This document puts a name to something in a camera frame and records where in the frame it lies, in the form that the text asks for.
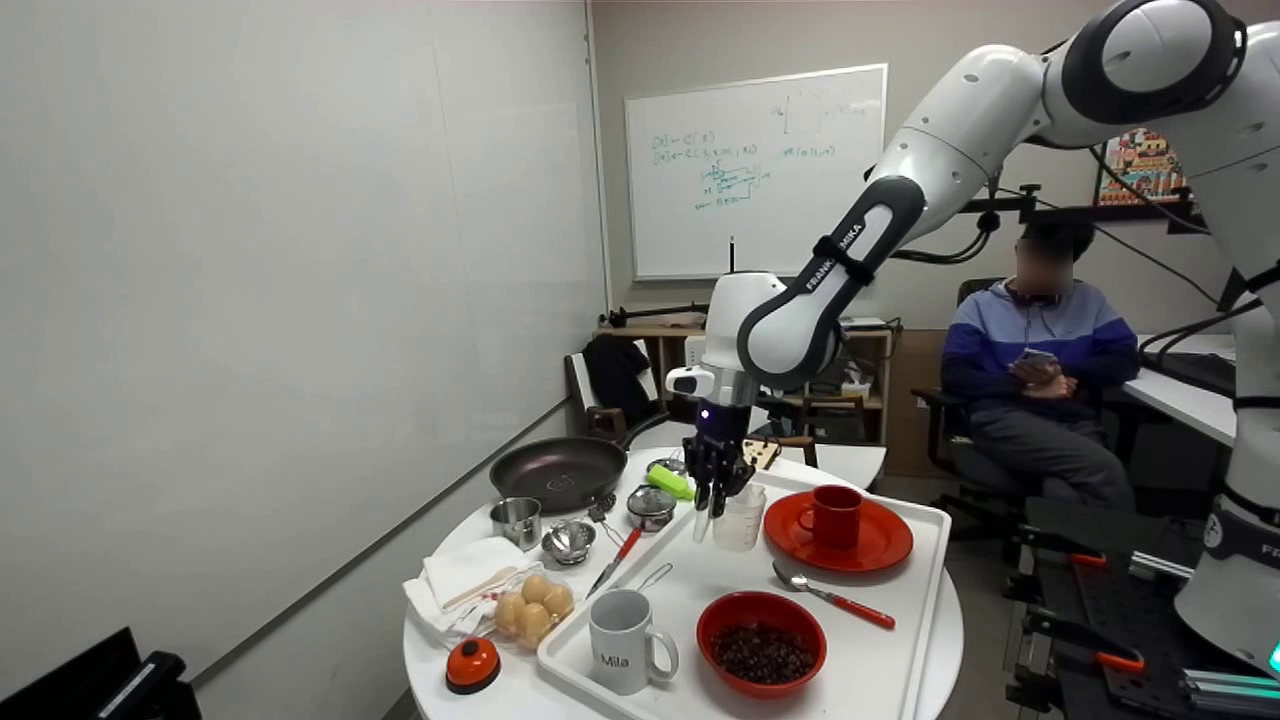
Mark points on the clear plastic measuring jug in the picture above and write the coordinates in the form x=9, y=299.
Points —
x=740, y=525

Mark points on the white mug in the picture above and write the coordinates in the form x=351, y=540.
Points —
x=622, y=642

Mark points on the steel cup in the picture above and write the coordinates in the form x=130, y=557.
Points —
x=513, y=522

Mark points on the green plastic item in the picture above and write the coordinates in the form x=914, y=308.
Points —
x=664, y=480

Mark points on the red plate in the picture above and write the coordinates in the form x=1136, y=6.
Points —
x=881, y=540

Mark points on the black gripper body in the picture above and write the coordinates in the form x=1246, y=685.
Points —
x=717, y=432

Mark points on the red bowl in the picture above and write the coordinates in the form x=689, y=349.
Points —
x=706, y=642

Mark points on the brown egg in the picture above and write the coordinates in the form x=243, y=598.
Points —
x=537, y=589
x=510, y=613
x=557, y=603

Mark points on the coffee bean pile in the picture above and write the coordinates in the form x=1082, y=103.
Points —
x=763, y=652

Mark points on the red tomato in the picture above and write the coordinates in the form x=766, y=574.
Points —
x=475, y=666

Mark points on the white whiteboard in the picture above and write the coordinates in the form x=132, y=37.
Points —
x=721, y=160

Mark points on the bread rolls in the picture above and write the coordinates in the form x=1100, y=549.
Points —
x=533, y=626

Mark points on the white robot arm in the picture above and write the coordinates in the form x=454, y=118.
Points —
x=963, y=123

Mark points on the smartphone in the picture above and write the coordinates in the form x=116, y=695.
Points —
x=1037, y=359

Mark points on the brown wooden shelf frame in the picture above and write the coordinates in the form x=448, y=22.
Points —
x=861, y=385

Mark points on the black fabric bag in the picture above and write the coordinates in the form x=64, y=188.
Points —
x=619, y=374

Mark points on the dark frying pan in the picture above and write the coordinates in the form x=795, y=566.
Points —
x=553, y=473

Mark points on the white plastic tray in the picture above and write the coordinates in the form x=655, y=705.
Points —
x=721, y=585

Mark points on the white napkin stack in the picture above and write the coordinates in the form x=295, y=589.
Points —
x=454, y=566

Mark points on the red cup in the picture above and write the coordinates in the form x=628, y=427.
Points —
x=836, y=522

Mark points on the black tripod boom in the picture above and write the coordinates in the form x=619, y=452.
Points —
x=655, y=319

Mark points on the small steel bowl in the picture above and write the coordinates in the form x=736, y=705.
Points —
x=569, y=544

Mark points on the seated person blue sweater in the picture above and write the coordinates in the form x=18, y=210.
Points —
x=1041, y=334

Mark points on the colourful wall picture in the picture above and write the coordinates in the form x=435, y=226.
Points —
x=1145, y=165

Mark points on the white desk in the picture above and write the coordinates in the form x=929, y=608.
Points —
x=1187, y=400

